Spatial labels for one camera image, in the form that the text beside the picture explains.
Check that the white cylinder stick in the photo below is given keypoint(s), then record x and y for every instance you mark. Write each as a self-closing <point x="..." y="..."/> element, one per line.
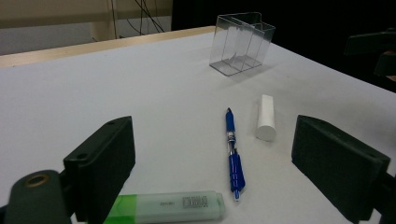
<point x="266" y="121"/>

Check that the clear plastic pen holder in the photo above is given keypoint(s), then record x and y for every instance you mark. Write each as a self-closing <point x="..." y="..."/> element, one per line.
<point x="236" y="67"/>

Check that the blue pen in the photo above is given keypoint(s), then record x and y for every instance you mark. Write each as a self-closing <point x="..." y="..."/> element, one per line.
<point x="235" y="168"/>

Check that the beige wooden desk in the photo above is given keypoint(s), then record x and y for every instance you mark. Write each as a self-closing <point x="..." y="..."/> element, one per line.
<point x="46" y="12"/>

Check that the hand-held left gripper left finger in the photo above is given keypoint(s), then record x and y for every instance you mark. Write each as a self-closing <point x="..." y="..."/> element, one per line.
<point x="102" y="161"/>

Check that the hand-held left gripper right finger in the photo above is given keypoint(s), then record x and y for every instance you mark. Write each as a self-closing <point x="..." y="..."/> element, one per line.
<point x="336" y="165"/>

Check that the green highlighter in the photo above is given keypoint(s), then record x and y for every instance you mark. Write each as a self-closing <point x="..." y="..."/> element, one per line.
<point x="174" y="205"/>

